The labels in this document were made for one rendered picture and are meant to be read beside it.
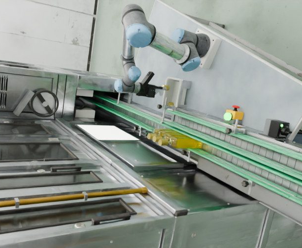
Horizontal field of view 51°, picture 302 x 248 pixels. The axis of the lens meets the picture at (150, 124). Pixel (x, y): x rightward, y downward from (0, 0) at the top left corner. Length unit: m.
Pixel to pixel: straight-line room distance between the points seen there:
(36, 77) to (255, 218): 1.81
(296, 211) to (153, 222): 0.64
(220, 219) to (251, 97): 0.70
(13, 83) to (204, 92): 1.38
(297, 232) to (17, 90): 2.08
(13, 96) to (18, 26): 2.84
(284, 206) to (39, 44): 4.52
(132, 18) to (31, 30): 3.87
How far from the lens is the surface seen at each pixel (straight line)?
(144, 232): 1.23
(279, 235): 1.90
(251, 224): 1.68
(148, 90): 2.04
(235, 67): 1.93
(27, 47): 5.35
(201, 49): 2.01
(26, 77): 2.57
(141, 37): 1.56
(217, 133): 1.81
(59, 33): 5.47
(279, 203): 1.59
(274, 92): 1.75
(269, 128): 1.65
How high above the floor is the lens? 2.17
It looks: 34 degrees down
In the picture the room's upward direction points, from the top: 88 degrees counter-clockwise
